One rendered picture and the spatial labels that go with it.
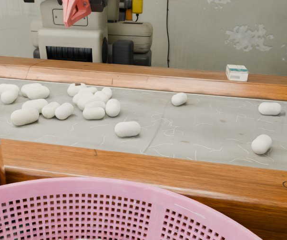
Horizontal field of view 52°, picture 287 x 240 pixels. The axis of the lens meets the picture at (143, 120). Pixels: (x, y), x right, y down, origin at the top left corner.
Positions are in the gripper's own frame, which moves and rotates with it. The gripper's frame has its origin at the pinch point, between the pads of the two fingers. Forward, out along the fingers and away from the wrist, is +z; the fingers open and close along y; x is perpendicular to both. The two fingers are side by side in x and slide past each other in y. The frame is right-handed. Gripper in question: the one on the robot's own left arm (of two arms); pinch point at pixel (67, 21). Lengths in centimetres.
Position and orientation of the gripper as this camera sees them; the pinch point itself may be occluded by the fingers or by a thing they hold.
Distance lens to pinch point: 59.6
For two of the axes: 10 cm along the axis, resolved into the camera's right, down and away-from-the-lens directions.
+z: -1.5, 8.7, -4.6
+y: 9.9, 1.0, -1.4
